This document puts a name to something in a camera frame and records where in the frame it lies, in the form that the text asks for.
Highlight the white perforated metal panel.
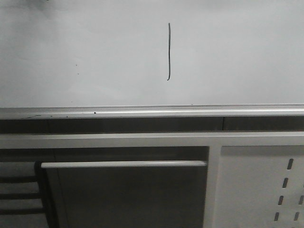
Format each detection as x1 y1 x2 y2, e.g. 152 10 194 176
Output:
214 146 304 228

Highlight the white metal frame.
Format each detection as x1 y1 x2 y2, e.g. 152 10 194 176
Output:
0 132 304 228

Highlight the grey panel with white rail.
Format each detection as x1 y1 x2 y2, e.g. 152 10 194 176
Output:
41 161 207 228

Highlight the white whiteboard with aluminium frame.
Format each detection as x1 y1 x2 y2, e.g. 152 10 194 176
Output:
0 0 304 119

